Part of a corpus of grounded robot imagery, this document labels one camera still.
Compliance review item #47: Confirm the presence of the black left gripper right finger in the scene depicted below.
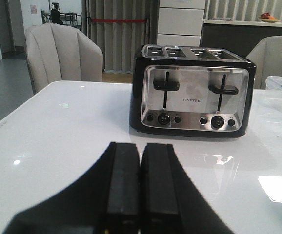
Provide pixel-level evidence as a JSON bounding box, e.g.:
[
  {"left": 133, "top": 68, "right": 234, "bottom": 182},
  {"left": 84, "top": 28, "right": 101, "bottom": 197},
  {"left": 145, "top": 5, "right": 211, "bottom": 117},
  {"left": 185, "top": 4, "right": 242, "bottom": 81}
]
[{"left": 141, "top": 143, "right": 232, "bottom": 234}]

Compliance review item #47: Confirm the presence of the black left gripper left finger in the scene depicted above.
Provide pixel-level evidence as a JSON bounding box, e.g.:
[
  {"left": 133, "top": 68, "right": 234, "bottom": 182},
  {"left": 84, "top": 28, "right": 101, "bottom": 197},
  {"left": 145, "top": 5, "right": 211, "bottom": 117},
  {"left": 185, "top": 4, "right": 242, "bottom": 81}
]
[{"left": 4, "top": 142, "right": 139, "bottom": 234}]

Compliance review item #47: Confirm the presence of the black silver four-slot toaster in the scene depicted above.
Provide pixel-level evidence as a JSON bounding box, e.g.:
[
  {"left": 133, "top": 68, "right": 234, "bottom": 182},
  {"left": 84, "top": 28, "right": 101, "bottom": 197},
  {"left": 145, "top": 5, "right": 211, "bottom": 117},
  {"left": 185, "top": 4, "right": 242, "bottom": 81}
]
[{"left": 129, "top": 44, "right": 256, "bottom": 138}]

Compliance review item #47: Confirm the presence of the beige armchair left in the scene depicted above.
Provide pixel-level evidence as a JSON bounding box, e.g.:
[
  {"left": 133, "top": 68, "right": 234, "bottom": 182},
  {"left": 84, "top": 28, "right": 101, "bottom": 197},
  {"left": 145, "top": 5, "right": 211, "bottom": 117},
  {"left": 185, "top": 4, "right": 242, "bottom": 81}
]
[{"left": 25, "top": 23, "right": 103, "bottom": 94}]

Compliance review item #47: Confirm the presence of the beige armchair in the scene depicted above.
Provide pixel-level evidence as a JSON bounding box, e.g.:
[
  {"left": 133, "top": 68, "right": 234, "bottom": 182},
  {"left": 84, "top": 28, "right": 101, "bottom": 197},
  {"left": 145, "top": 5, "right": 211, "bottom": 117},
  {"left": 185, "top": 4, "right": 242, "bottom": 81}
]
[
  {"left": 246, "top": 36, "right": 282, "bottom": 89},
  {"left": 25, "top": 23, "right": 103, "bottom": 94}
]

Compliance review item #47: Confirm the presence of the clear plastic storage box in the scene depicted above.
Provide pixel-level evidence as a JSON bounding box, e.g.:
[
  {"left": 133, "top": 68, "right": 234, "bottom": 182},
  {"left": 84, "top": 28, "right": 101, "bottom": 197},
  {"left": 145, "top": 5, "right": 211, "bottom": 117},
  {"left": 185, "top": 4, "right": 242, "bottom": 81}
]
[{"left": 265, "top": 76, "right": 282, "bottom": 100}]

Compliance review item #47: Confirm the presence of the red barrier tape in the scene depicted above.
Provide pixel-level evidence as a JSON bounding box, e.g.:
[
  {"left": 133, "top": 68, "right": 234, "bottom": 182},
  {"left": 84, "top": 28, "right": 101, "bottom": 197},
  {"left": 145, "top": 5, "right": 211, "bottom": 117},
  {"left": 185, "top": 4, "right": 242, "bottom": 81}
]
[{"left": 91, "top": 18, "right": 147, "bottom": 23}]

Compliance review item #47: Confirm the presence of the dark counter with white top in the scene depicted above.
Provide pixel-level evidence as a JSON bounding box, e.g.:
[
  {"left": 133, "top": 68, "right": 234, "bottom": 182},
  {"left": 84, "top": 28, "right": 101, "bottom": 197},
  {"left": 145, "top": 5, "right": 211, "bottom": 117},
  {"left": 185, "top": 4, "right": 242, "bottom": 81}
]
[{"left": 200, "top": 19, "right": 282, "bottom": 57}]

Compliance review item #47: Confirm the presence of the white drawer cabinet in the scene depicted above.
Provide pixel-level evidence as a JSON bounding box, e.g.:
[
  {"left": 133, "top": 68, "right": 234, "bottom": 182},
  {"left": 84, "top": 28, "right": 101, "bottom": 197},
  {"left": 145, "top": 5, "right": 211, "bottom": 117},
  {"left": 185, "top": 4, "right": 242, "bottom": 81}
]
[{"left": 157, "top": 0, "right": 205, "bottom": 46}]

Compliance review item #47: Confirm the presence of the beige armchair right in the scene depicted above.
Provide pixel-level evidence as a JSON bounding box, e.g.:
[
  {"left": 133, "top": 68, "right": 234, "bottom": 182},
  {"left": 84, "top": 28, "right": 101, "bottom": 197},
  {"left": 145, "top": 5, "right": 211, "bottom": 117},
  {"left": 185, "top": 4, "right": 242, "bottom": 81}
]
[{"left": 246, "top": 36, "right": 282, "bottom": 89}]

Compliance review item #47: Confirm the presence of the metal cart in background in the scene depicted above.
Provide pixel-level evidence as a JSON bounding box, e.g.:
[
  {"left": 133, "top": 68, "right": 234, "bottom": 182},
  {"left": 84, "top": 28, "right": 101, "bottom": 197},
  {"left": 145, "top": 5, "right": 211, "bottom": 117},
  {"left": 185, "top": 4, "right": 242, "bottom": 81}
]
[{"left": 60, "top": 12, "right": 82, "bottom": 31}]

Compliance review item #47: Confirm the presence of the person in black clothes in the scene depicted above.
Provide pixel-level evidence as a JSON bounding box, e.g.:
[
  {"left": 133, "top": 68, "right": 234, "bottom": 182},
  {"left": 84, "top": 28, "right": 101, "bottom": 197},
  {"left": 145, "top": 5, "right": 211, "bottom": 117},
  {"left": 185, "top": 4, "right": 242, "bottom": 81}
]
[{"left": 50, "top": 2, "right": 63, "bottom": 25}]

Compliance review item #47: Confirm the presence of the fruit plate on counter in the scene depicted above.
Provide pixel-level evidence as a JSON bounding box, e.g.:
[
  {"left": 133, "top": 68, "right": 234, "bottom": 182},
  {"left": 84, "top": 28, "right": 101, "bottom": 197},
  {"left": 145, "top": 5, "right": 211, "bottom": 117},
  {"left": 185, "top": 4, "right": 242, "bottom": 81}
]
[{"left": 258, "top": 12, "right": 281, "bottom": 23}]

